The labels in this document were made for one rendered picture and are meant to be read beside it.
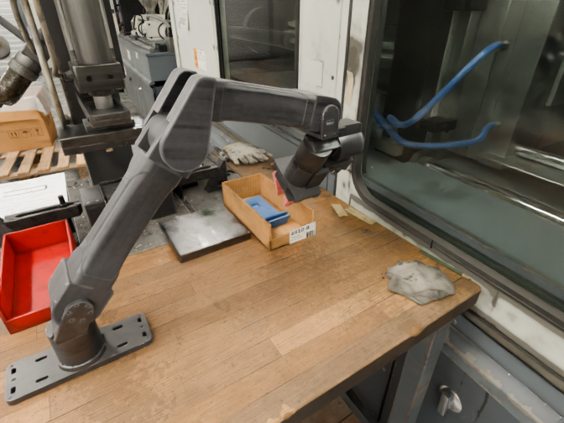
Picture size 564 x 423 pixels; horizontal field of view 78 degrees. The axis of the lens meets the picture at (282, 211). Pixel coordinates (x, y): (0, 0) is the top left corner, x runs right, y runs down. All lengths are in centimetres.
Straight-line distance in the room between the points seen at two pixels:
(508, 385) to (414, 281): 31
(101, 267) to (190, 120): 23
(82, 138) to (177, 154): 41
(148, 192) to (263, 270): 33
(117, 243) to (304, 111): 34
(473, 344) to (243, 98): 74
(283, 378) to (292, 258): 29
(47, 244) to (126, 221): 46
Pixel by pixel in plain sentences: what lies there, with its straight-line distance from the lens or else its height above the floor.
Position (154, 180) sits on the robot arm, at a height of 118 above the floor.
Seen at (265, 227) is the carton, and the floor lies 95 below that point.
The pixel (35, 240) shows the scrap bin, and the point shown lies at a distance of 94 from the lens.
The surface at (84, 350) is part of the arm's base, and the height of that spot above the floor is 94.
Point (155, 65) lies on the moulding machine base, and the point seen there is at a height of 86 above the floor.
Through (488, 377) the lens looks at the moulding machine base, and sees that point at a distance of 93.
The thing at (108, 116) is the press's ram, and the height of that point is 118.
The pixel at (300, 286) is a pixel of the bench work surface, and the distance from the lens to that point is 70.
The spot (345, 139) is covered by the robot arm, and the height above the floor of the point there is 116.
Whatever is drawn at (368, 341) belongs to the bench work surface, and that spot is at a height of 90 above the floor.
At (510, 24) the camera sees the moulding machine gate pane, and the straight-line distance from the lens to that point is 72.
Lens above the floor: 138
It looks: 31 degrees down
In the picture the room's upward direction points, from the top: straight up
